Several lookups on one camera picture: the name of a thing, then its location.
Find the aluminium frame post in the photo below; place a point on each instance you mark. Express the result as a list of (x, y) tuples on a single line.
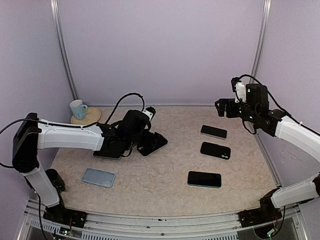
[(261, 37), (54, 5)]

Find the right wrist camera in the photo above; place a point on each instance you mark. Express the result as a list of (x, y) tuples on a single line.
[(239, 88)]

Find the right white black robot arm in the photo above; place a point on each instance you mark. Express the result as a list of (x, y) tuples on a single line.
[(251, 104)]

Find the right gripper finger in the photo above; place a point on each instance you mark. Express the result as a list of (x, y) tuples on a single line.
[(221, 110), (221, 102)]

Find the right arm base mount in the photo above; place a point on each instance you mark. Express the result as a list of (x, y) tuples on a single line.
[(265, 213)]

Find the left aluminium frame post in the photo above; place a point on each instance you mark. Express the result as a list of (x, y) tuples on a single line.
[(54, 5)]

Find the light blue phone case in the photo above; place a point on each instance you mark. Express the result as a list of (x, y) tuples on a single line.
[(98, 177)]

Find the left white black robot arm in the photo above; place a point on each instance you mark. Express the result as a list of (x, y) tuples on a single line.
[(109, 141)]

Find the right aluminium frame post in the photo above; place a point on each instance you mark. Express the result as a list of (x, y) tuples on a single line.
[(261, 37)]

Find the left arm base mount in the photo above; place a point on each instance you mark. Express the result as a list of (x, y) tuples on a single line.
[(65, 216)]

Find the front aluminium rail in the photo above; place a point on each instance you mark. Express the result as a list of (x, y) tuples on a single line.
[(109, 226)]

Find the black phone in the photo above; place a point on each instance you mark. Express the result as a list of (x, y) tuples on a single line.
[(204, 179), (214, 131), (107, 154)]

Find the beige round plate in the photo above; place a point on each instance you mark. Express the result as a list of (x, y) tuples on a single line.
[(93, 115)]

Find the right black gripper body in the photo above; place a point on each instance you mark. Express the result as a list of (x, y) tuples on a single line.
[(232, 112)]

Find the light blue mug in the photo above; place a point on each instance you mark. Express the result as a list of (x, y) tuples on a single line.
[(79, 109)]

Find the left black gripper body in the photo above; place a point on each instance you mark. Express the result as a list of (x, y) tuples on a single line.
[(132, 143)]

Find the black cylinder cup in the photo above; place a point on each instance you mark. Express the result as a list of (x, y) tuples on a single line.
[(56, 180)]

